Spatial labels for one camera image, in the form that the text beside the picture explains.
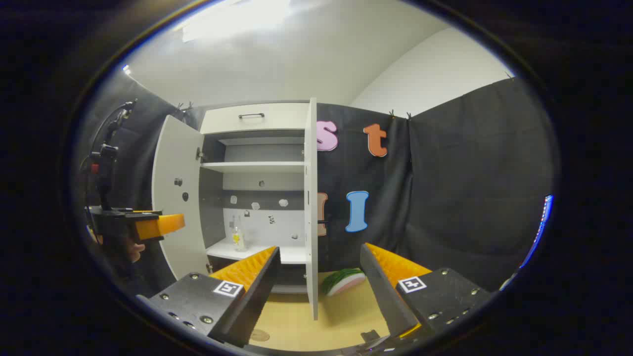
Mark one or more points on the watermelon slice toy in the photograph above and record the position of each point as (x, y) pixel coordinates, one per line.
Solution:
(343, 281)

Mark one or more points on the white cabinet drawer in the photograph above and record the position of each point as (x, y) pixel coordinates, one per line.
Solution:
(277, 116)

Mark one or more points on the clear glass bottle yellow label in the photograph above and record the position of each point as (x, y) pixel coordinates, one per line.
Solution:
(239, 240)

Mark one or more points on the white cabinet door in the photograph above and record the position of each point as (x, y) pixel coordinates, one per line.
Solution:
(311, 207)
(175, 198)

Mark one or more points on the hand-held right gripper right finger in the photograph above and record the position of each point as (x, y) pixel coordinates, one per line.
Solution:
(385, 296)

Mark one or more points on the white and grey cabinet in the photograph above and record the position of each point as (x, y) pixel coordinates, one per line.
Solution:
(257, 168)

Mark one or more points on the black backdrop cloth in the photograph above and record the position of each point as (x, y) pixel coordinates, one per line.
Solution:
(470, 188)

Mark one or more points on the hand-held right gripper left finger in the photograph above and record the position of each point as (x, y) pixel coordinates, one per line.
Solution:
(257, 301)

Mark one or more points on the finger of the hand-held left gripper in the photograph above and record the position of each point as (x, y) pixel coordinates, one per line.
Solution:
(160, 225)

